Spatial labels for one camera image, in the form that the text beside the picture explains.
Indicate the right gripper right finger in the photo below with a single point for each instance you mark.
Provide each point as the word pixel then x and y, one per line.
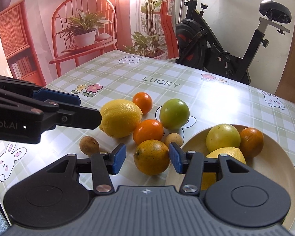
pixel 191 164

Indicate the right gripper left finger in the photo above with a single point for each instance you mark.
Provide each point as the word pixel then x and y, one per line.
pixel 104 165

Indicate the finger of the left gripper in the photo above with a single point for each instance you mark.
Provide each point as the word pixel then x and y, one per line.
pixel 57 96
pixel 76 116

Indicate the large yellow lemon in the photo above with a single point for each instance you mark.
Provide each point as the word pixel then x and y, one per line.
pixel 209 179

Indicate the large orange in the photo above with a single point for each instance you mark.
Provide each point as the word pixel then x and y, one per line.
pixel 151 157

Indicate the green-yellow round fruit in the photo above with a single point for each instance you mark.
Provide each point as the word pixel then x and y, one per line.
pixel 221 136

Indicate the small brown longan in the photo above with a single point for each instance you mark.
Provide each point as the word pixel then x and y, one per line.
pixel 173 137

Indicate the green plaid tablecloth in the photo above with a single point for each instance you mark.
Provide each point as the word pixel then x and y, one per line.
pixel 212 100

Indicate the green round fruit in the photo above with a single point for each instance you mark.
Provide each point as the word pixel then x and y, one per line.
pixel 174 114

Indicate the small orange tangerine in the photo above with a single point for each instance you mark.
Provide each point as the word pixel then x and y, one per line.
pixel 143 101
pixel 149 129

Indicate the pink room backdrop poster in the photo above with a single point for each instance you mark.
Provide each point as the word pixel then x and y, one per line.
pixel 42 39

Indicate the dark orange persimmon fruit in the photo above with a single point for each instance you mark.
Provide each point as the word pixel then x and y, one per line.
pixel 252 142

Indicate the far small orange tangerine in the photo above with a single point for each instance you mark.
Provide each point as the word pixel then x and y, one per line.
pixel 143 101

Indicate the beige round plate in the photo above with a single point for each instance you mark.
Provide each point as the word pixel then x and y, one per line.
pixel 273 162

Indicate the black exercise bike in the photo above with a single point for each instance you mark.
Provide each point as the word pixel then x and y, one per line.
pixel 200 49

